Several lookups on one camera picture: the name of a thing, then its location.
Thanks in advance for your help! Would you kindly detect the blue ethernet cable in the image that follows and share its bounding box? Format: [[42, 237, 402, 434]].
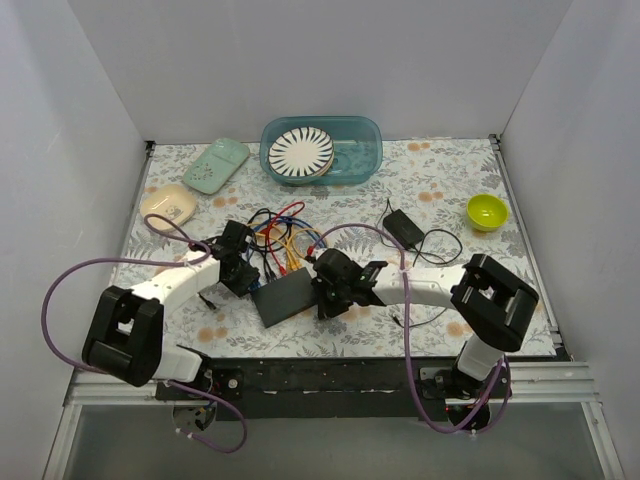
[[249, 214, 326, 294]]

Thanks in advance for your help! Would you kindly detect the black network switch box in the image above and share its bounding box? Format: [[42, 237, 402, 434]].
[[250, 268, 317, 328]]

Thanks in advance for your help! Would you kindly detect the black power adapter brick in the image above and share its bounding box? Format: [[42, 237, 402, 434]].
[[382, 209, 425, 250]]

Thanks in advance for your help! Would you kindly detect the thin black power cord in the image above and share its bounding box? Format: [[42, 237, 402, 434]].
[[374, 197, 464, 331]]

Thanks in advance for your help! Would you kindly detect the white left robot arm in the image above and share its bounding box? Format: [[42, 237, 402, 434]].
[[82, 220, 260, 387]]

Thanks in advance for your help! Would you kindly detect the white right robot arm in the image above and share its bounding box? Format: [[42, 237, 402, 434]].
[[309, 249, 539, 382]]

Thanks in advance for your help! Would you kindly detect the beige square panda dish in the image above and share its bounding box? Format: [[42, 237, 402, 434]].
[[139, 184, 197, 226]]

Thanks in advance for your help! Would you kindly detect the floral table mat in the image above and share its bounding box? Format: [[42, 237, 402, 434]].
[[106, 137, 559, 359]]

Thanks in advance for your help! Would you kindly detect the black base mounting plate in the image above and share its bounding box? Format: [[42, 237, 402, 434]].
[[155, 357, 507, 422]]

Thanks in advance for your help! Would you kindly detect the green rectangular ceramic dish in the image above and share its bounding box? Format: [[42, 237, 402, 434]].
[[183, 138, 250, 195]]

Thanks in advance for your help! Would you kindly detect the blue striped white plate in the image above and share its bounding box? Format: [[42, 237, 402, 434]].
[[267, 127, 335, 180]]

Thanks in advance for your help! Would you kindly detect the teal plastic basin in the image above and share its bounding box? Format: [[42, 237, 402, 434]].
[[259, 116, 383, 186]]

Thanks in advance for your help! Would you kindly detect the lime green bowl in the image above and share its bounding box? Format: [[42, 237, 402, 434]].
[[466, 194, 509, 232]]

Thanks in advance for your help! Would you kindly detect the red ethernet cable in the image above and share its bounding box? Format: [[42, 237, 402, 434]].
[[259, 200, 307, 276]]

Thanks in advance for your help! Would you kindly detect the black ethernet cable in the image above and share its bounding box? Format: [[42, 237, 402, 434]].
[[197, 208, 301, 311]]

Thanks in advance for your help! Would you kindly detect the aluminium frame rail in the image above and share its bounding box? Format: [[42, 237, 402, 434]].
[[64, 362, 601, 406]]

